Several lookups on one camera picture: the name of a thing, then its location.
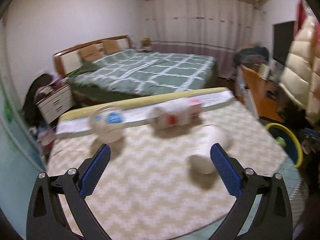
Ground green label plastic bottle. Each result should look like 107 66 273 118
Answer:
276 137 286 148

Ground yellow rimmed trash bin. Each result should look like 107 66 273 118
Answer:
264 123 303 168

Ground cream puffer jacket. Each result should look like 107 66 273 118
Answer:
279 16 319 125

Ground red bucket on floor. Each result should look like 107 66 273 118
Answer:
37 129 55 155

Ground white paper cup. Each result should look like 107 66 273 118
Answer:
187 124 232 175

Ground clothes pile on desk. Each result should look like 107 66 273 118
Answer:
233 44 270 66

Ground black television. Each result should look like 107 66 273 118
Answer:
273 21 295 65

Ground white bedside drawer cabinet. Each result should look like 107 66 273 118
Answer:
37 85 74 124

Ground white blue-label yogurt tub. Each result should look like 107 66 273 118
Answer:
88 106 125 144

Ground red puffer jacket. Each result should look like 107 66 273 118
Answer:
294 0 314 36

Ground black clothes on cabinet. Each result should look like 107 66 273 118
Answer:
22 73 65 127

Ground pink white tissue pack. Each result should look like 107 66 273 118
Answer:
148 98 203 129

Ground pink white curtain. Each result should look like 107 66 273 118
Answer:
142 0 259 79

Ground wooden bed with headboard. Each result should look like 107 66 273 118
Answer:
53 35 218 106

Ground green plaid duvet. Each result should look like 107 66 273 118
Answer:
68 49 217 96

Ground brown pillow left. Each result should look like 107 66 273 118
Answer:
78 44 103 62

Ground brown pillow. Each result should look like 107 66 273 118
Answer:
102 39 123 55
78 44 103 62

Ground brown pillow right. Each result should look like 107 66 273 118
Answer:
102 39 123 55

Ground cardboard box far nightstand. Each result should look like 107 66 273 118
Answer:
140 38 151 48

